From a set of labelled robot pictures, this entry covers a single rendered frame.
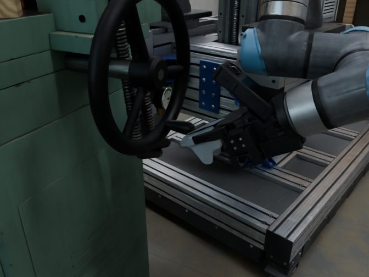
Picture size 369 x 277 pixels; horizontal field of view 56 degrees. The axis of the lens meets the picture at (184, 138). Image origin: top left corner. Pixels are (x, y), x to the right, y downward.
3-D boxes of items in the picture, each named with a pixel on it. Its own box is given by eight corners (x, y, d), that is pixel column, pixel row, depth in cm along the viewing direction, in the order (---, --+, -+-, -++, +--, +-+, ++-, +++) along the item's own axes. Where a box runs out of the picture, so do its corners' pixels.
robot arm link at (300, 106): (307, 88, 46) (316, 73, 53) (275, 100, 49) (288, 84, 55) (328, 138, 47) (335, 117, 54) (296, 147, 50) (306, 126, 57)
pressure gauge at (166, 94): (163, 120, 91) (162, 90, 88) (150, 117, 93) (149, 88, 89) (174, 112, 96) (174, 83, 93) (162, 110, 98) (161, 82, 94)
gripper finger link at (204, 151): (184, 173, 63) (228, 161, 57) (169, 144, 62) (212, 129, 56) (192, 165, 65) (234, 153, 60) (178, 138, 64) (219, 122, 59)
